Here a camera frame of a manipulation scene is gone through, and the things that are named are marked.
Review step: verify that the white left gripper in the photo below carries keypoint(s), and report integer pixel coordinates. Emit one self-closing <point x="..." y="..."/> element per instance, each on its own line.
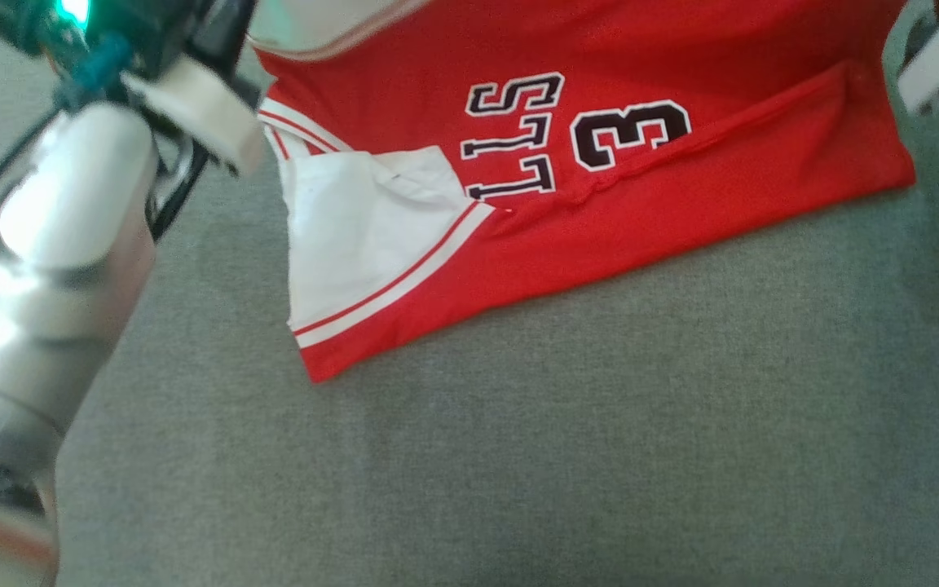
<point x="200" y="110"/>

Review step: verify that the red basketball jersey white sleeves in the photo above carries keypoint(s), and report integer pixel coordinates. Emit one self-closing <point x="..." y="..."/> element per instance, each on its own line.
<point x="681" y="187"/>

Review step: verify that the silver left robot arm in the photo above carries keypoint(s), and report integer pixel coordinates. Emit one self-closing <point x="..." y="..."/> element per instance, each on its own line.
<point x="37" y="310"/>

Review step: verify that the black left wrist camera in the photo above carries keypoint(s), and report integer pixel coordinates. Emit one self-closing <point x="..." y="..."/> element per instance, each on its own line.
<point x="21" y="24"/>

